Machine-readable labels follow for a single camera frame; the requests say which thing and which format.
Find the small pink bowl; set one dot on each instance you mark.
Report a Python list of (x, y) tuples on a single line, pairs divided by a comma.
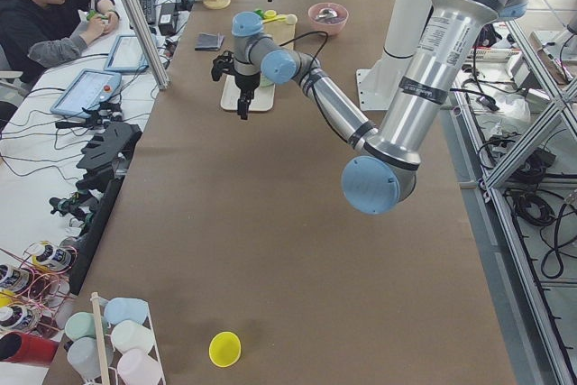
[(265, 82)]

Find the large pink bowl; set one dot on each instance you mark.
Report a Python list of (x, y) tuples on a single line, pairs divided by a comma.
[(331, 29)]

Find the yellow plastic knife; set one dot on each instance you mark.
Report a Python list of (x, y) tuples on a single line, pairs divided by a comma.
[(274, 19)]

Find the bamboo cutting board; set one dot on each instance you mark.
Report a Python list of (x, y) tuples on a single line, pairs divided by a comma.
[(281, 32)]

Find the metal ice scoop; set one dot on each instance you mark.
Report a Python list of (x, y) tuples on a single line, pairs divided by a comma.
[(327, 15)]

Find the grey folded cloth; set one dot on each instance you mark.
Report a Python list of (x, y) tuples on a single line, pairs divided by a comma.
[(209, 42)]

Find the blue teach pendant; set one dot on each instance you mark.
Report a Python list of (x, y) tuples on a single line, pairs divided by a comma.
[(126, 56), (88, 90)]

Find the seated person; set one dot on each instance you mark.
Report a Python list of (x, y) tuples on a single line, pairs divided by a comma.
[(37, 35)]

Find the yellow plastic cup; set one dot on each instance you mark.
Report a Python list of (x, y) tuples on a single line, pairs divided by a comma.
[(225, 349)]

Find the white cup rack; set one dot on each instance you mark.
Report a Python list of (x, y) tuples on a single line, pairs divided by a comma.
[(114, 343)]

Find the red cup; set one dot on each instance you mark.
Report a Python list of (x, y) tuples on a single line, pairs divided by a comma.
[(27, 349)]

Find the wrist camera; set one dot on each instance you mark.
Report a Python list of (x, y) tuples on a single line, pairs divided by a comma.
[(223, 64)]

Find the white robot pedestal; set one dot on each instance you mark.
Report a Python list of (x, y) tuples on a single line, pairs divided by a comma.
[(377, 86)]

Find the aluminium frame post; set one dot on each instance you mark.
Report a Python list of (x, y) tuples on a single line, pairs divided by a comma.
[(149, 48)]

